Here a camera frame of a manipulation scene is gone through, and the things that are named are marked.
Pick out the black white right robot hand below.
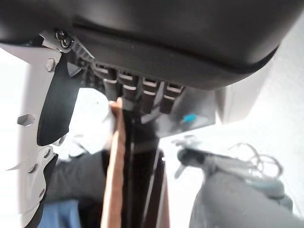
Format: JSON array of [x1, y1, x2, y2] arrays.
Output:
[[0, 0, 304, 228]]

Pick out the white garment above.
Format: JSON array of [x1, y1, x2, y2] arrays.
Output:
[[67, 87, 117, 158]]

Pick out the blue garment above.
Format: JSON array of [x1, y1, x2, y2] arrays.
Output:
[[39, 199, 82, 228]]

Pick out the wicker laundry basket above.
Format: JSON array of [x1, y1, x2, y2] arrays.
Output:
[[100, 98, 125, 228]]

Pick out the glossy dark brown stool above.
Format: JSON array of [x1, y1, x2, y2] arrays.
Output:
[[123, 109, 171, 228]]

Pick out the silver right robot leg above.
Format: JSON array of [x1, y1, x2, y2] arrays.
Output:
[[174, 140, 294, 228]]

